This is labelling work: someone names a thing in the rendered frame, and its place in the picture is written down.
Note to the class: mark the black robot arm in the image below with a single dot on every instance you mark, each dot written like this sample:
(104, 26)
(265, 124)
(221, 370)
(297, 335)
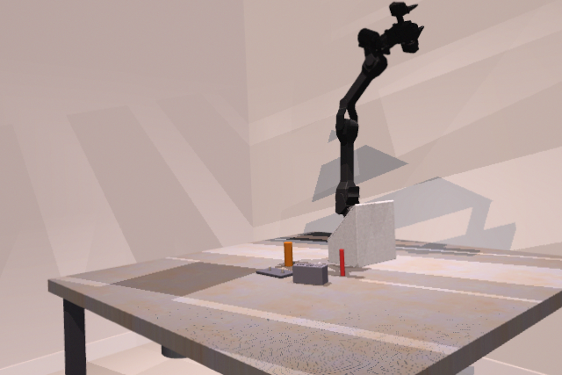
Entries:
(375, 46)

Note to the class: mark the dark red peg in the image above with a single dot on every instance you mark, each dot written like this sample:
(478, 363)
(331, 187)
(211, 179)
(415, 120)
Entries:
(342, 270)

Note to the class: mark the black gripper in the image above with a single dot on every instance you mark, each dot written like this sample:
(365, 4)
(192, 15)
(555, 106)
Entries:
(398, 10)

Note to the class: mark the orange cylinder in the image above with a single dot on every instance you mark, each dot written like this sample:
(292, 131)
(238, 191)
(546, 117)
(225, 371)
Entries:
(288, 253)

